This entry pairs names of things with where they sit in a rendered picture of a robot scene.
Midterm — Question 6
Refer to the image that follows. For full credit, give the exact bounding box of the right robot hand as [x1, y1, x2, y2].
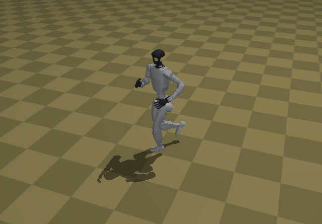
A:
[135, 79, 142, 88]

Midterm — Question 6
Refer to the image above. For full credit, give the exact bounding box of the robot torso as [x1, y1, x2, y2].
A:
[150, 64, 169, 105]

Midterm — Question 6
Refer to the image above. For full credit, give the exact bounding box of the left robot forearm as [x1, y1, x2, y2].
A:
[167, 84, 184, 102]

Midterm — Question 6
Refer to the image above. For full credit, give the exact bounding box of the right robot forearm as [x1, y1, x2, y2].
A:
[141, 79, 147, 88]

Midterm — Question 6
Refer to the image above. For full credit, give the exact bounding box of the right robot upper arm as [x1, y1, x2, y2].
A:
[144, 64, 153, 85]

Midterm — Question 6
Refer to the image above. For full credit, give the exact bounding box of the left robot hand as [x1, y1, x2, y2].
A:
[154, 96, 170, 109]

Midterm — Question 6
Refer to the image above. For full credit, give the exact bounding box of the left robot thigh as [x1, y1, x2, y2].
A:
[152, 102, 174, 133]

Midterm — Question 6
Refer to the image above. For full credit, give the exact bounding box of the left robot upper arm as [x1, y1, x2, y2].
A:
[163, 69, 185, 88]

